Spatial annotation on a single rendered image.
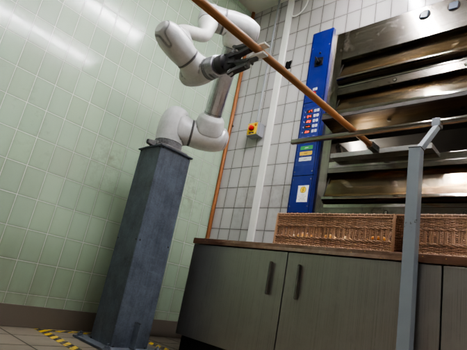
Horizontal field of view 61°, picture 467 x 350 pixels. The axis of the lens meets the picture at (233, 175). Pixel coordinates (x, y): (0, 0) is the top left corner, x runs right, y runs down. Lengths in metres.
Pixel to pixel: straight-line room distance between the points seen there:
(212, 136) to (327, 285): 1.04
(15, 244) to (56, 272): 0.26
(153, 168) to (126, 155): 0.44
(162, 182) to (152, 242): 0.31
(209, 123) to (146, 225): 0.64
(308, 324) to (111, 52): 1.84
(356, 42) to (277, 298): 1.73
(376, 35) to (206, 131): 1.23
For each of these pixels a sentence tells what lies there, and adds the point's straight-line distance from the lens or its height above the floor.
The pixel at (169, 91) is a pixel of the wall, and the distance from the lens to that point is 2.75.
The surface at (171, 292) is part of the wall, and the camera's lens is 2.71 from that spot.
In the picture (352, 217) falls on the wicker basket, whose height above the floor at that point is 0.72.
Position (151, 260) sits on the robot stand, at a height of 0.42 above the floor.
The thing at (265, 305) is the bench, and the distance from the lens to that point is 1.77.
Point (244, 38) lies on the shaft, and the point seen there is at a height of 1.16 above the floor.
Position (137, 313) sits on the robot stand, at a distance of 2.05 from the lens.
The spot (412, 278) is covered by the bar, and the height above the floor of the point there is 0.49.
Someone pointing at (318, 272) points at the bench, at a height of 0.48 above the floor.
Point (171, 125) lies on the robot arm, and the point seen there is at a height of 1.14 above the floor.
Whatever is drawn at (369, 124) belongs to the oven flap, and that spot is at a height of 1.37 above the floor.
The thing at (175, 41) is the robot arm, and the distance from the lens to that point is 1.61.
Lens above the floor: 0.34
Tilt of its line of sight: 16 degrees up
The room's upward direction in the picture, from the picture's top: 11 degrees clockwise
